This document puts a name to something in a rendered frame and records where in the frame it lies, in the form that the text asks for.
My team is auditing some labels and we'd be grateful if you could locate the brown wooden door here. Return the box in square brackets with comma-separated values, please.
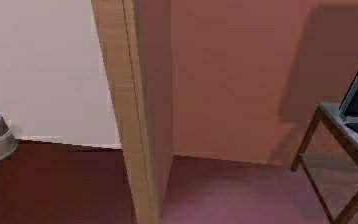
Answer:
[90, 0, 161, 224]

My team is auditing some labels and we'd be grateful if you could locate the grey top wooden table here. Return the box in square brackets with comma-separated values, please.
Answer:
[290, 101, 358, 224]

